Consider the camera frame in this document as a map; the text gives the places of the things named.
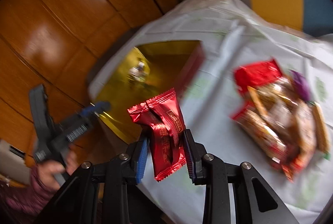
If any person's left hand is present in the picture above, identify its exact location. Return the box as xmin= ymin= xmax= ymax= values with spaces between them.
xmin=37 ymin=151 xmax=78 ymax=191

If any pumpkin seed bag orange trim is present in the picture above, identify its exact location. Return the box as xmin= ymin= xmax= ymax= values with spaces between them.
xmin=231 ymin=77 xmax=331 ymax=181

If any bright red snack packet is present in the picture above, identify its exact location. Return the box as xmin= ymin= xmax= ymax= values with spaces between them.
xmin=234 ymin=59 xmax=283 ymax=96

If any white cloud-print tablecloth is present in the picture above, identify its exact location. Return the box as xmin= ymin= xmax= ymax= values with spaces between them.
xmin=88 ymin=0 xmax=332 ymax=223

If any purple snack packet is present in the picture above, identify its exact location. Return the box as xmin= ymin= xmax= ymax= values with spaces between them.
xmin=291 ymin=70 xmax=311 ymax=102

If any maroon and gold gift box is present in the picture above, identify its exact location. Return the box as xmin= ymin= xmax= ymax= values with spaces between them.
xmin=94 ymin=40 xmax=205 ymax=144

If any dark red foil snack packet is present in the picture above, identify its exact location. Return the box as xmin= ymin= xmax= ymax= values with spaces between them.
xmin=128 ymin=88 xmax=186 ymax=182

